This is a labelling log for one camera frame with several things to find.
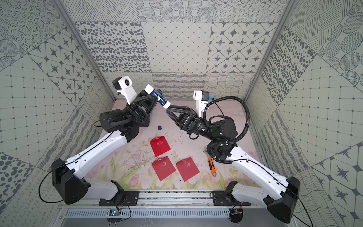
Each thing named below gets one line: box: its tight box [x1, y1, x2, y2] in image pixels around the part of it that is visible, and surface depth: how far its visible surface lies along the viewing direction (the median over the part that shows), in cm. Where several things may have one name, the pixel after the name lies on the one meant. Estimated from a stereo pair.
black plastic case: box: [132, 95, 157, 128], surface depth 45 cm
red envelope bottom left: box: [151, 156, 177, 182], surface depth 87 cm
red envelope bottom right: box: [175, 156, 200, 183], surface depth 87 cm
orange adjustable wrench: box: [207, 157, 217, 175], surface depth 87 cm
